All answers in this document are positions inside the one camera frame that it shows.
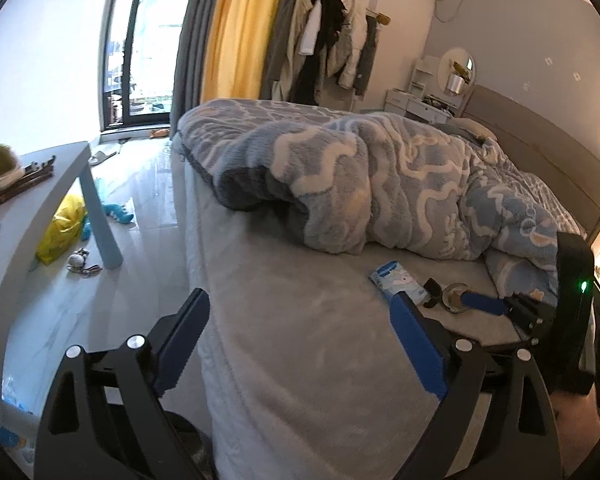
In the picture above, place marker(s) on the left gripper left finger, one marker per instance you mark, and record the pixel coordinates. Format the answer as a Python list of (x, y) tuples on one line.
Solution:
[(103, 418)]

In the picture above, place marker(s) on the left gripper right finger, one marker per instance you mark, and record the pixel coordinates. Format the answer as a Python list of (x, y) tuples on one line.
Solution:
[(494, 419)]

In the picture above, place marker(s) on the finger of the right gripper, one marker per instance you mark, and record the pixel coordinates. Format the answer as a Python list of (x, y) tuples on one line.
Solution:
[(473, 300)]

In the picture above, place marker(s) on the brown tape roll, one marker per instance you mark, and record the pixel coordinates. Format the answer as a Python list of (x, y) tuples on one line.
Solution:
[(452, 298)]

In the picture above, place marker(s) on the blue tissue pack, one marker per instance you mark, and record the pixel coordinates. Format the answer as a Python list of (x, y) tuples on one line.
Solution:
[(392, 278)]

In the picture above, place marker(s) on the black curved plastic piece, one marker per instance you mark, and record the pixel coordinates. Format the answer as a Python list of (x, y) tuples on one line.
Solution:
[(435, 293)]

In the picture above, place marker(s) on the grey bed headboard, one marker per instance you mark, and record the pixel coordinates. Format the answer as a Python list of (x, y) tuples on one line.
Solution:
[(536, 145)]

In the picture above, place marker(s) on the grey bed sheet mattress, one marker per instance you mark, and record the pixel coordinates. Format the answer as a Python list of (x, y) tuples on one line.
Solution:
[(303, 373)]

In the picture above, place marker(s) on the blue grey fleece blanket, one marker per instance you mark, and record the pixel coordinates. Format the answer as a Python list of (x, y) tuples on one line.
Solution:
[(341, 181)]

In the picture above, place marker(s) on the yellow plastic bag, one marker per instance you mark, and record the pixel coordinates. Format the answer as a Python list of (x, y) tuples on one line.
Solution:
[(64, 229)]

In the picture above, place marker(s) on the white dressing table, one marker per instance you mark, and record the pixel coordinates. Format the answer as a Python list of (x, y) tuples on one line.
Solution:
[(423, 100)]

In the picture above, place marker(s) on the blue plush toy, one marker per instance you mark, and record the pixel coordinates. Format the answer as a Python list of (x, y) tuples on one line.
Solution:
[(116, 211)]

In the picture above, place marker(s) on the light blue side table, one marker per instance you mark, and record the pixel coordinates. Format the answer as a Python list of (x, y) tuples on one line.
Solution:
[(23, 222)]

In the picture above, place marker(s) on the round vanity mirror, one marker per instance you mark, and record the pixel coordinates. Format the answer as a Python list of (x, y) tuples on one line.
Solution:
[(456, 71)]

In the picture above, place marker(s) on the dark wooden sticks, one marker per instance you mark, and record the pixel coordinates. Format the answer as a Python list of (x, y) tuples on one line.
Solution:
[(34, 175)]

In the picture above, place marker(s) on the hanging clothes on rack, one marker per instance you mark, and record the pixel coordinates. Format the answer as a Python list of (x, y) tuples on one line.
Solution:
[(325, 43)]

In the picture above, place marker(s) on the grey curtain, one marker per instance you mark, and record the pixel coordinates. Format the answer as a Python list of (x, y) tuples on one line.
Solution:
[(189, 67)]

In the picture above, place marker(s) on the yellow curtain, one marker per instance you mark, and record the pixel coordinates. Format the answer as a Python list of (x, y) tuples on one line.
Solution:
[(236, 48)]

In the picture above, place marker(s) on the black framed window door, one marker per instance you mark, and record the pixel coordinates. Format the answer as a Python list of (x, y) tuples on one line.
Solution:
[(138, 55)]

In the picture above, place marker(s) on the keychain on floor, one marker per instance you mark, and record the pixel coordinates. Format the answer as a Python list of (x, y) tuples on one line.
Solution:
[(77, 263)]

